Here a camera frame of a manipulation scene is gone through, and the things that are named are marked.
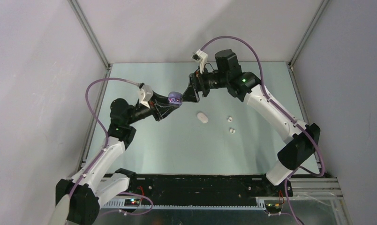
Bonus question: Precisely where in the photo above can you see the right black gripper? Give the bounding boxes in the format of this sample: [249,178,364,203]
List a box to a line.
[180,64,229,103]

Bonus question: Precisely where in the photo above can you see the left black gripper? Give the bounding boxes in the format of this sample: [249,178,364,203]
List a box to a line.
[126,90,179,125]

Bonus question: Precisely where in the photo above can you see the purple earbud charging case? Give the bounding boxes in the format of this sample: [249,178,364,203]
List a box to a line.
[168,91,182,105]

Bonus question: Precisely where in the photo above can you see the white earbud charging case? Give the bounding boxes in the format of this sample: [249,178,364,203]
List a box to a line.
[197,112,209,124]

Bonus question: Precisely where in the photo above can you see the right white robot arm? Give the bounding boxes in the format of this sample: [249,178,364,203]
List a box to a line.
[182,49,320,196]

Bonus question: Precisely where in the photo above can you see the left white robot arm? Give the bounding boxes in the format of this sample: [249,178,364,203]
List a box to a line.
[49,89,183,225]

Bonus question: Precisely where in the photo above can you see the left circuit board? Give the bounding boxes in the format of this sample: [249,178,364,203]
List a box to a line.
[124,199,141,208]

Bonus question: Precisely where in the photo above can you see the circuit board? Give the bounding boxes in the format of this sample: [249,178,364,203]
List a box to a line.
[265,203,283,216]
[124,199,141,208]

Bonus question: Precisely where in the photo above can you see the right circuit board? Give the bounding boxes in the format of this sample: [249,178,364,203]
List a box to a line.
[265,203,283,216]

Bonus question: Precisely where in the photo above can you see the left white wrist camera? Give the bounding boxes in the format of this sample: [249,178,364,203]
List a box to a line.
[138,83,153,109]

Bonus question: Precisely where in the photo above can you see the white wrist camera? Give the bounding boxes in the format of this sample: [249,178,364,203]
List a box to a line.
[138,83,153,109]
[191,49,208,74]

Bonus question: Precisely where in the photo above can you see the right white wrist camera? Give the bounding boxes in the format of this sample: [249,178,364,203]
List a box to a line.
[191,49,208,74]

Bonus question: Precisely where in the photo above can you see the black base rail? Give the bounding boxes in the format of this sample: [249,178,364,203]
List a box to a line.
[127,174,293,207]

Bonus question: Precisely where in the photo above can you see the left aluminium frame post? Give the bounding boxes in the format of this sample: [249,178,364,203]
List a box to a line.
[67,0,110,70]

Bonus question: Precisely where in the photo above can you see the aluminium frame post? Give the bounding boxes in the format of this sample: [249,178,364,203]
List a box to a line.
[288,0,331,68]
[67,0,110,70]

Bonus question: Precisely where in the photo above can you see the right aluminium frame post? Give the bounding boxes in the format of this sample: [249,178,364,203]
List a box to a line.
[288,0,331,68]

